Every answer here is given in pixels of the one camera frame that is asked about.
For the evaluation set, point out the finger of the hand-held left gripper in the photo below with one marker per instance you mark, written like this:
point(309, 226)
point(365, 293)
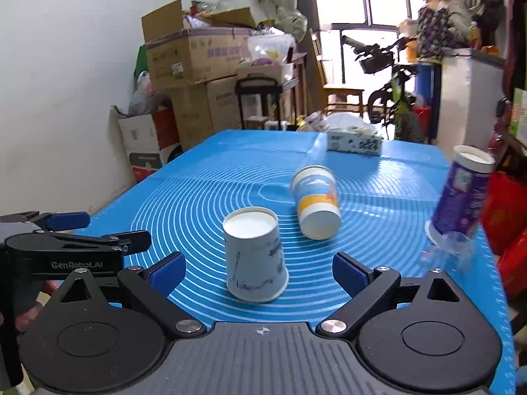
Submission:
point(70, 219)
point(123, 241)

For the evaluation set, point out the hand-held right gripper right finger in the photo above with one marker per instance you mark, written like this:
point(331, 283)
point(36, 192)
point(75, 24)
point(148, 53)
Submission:
point(348, 273)

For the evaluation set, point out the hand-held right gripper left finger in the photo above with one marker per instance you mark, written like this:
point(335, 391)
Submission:
point(169, 273)

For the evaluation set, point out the blue and orange paper cup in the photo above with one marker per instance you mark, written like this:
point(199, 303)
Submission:
point(317, 203)

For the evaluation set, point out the white paper cup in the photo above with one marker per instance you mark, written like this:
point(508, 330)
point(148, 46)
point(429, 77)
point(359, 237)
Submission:
point(255, 255)

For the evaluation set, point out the purple paper cup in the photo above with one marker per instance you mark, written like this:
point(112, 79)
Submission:
point(461, 193)

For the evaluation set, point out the clear plastic cup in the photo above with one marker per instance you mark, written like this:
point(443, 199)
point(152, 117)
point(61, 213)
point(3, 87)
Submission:
point(451, 251)

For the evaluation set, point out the person's left hand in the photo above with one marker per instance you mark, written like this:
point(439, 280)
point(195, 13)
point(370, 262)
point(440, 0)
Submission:
point(29, 314)

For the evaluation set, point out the blue ringed silicone mat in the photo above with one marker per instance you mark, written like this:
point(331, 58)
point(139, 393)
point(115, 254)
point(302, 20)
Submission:
point(206, 197)

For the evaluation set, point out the white and red cardboard box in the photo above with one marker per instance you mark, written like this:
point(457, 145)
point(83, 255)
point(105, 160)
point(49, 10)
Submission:
point(142, 144)

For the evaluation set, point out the printed tissue box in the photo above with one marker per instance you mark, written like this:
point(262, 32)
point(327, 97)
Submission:
point(354, 142)

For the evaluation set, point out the white plastic bag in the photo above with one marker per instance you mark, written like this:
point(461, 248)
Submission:
point(142, 92)

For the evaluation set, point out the brown cardboard box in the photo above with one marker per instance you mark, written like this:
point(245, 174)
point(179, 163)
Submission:
point(210, 107)

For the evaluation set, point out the red bag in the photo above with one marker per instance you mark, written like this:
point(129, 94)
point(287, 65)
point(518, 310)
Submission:
point(506, 222)

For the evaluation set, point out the black and green bicycle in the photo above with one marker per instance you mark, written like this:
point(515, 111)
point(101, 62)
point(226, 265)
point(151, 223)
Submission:
point(395, 103)

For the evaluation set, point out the wooden chair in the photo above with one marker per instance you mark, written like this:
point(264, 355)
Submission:
point(339, 90)

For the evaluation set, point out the black utility cart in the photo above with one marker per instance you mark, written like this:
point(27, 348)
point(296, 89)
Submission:
point(263, 94)

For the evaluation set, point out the large open cardboard box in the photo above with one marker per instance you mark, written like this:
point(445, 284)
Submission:
point(193, 53)

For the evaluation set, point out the white cabinet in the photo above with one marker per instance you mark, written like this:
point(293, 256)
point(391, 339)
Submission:
point(465, 98)

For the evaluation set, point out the clear plastic bag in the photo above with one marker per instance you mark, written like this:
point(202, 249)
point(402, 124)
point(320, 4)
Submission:
point(269, 47)

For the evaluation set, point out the purple patterned bag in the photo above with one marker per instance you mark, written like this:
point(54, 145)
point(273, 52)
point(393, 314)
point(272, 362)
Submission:
point(432, 33)

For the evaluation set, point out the orange drink bottle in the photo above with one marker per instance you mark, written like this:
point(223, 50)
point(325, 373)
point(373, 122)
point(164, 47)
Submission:
point(474, 35)

